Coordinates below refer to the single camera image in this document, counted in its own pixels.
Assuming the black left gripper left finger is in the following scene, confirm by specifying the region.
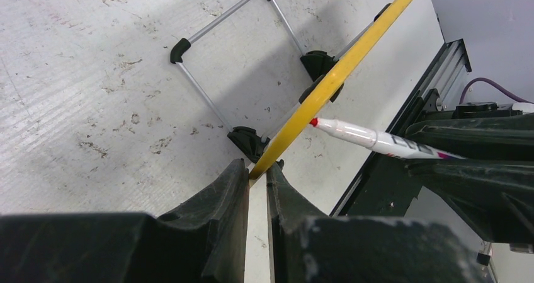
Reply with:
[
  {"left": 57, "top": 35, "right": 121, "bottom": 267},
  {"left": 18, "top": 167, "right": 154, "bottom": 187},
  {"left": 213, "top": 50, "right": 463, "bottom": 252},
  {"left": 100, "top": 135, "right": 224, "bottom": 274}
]
[{"left": 158, "top": 159, "right": 249, "bottom": 282}]

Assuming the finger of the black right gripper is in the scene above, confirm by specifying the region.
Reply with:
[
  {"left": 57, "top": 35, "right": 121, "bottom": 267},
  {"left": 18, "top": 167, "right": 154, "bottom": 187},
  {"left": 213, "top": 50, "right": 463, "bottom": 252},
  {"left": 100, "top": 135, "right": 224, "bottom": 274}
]
[
  {"left": 405, "top": 113, "right": 533, "bottom": 160},
  {"left": 406, "top": 159, "right": 533, "bottom": 245}
]

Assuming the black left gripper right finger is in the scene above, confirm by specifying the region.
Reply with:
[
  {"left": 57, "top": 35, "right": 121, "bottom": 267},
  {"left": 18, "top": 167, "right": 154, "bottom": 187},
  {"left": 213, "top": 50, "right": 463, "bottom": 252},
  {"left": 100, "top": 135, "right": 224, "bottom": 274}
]
[{"left": 266, "top": 163, "right": 334, "bottom": 282}]

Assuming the white marker pen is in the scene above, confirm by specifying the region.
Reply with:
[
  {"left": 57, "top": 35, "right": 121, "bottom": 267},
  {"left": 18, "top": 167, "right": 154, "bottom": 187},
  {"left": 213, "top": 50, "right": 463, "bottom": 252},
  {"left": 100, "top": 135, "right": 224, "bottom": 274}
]
[{"left": 310, "top": 118, "right": 463, "bottom": 159}]

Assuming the yellow framed whiteboard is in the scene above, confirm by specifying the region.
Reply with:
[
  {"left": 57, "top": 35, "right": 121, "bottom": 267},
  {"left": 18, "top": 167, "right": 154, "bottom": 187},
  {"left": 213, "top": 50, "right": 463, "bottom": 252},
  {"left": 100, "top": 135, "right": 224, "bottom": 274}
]
[{"left": 248, "top": 0, "right": 431, "bottom": 181}]

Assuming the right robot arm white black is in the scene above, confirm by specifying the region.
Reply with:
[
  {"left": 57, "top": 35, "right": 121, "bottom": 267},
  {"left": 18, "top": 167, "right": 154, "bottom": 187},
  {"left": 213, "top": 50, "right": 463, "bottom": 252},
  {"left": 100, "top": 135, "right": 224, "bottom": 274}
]
[{"left": 404, "top": 102, "right": 533, "bottom": 245}]

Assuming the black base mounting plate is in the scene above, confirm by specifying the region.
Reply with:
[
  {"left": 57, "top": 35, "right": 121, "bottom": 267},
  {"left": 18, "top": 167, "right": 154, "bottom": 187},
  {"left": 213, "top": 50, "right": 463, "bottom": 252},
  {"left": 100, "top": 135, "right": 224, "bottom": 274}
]
[{"left": 330, "top": 89, "right": 439, "bottom": 217}]

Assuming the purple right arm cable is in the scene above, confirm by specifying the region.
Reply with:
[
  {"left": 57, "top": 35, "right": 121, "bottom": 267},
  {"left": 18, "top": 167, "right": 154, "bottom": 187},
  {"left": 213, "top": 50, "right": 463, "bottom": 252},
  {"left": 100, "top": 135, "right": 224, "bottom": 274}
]
[{"left": 458, "top": 77, "right": 533, "bottom": 106}]

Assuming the aluminium rail front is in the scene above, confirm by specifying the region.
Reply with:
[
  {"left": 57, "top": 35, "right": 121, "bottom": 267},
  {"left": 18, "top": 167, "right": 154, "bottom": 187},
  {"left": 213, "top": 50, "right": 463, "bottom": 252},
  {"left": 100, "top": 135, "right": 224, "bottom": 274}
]
[{"left": 386, "top": 39, "right": 471, "bottom": 136}]

